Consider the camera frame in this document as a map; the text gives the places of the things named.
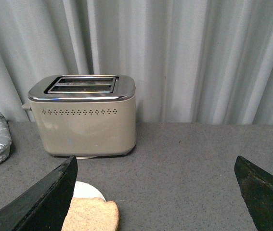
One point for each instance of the grey curtain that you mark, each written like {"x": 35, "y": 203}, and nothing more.
{"x": 205, "y": 61}

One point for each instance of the slice of brown bread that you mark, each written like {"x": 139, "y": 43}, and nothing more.
{"x": 91, "y": 214}

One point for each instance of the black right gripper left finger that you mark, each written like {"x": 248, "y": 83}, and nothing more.
{"x": 44, "y": 206}

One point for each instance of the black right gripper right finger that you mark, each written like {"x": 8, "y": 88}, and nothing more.
{"x": 256, "y": 187}

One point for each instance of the white round plate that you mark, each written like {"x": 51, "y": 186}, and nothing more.
{"x": 85, "y": 190}

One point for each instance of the beige two-slot toaster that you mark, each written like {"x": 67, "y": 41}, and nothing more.
{"x": 85, "y": 115}

